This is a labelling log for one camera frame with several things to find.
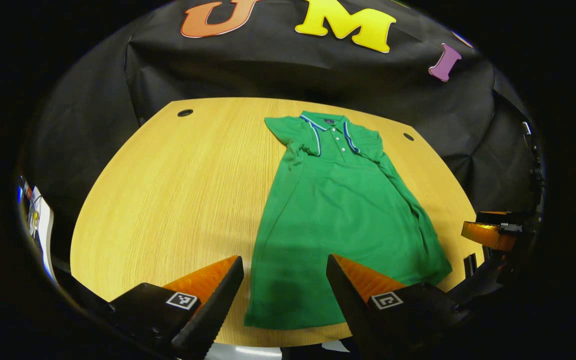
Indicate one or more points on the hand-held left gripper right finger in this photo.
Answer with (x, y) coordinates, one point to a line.
(350, 310)

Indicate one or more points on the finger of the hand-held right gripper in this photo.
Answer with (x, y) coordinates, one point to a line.
(488, 236)
(493, 216)

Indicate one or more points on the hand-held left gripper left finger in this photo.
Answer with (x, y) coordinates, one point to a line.
(213, 315)

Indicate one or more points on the green T-shirt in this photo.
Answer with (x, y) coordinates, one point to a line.
(338, 210)

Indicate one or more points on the black table grommet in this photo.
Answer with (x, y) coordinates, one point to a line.
(408, 136)
(185, 112)

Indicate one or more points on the white printed banner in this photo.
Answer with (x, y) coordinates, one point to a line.
(43, 225)

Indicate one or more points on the black backdrop cloth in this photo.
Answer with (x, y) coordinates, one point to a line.
(268, 65)

